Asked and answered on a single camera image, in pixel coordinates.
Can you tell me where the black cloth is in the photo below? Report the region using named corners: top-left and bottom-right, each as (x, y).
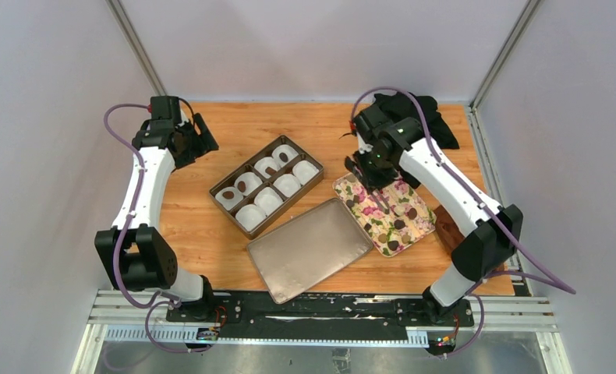
top-left (350, 93), bottom-right (460, 189)

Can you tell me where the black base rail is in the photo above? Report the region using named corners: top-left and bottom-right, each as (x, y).
top-left (166, 291), bottom-right (474, 341)

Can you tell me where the floral rectangular tray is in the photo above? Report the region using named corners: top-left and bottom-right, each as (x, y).
top-left (332, 173), bottom-right (436, 258)

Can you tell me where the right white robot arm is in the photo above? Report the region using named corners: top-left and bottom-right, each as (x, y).
top-left (345, 105), bottom-right (523, 326)

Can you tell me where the brown cloth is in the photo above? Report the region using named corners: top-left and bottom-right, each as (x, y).
top-left (435, 206), bottom-right (506, 280)

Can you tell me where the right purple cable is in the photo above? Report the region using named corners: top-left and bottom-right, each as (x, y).
top-left (350, 86), bottom-right (578, 358)

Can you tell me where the metallic box lid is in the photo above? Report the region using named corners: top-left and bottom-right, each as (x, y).
top-left (246, 198), bottom-right (373, 305)

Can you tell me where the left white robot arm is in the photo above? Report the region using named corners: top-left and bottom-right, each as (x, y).
top-left (94, 96), bottom-right (219, 322)

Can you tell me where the white paper cup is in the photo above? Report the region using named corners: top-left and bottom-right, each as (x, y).
top-left (214, 186), bottom-right (244, 211)
top-left (235, 204), bottom-right (267, 231)
top-left (254, 187), bottom-right (283, 217)
top-left (234, 171), bottom-right (263, 196)
top-left (292, 160), bottom-right (319, 185)
top-left (273, 173), bottom-right (302, 198)
top-left (271, 144), bottom-right (299, 168)
top-left (254, 157), bottom-right (281, 179)

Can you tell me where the brown compartment chocolate box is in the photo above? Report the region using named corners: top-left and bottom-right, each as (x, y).
top-left (209, 135), bottom-right (324, 239)

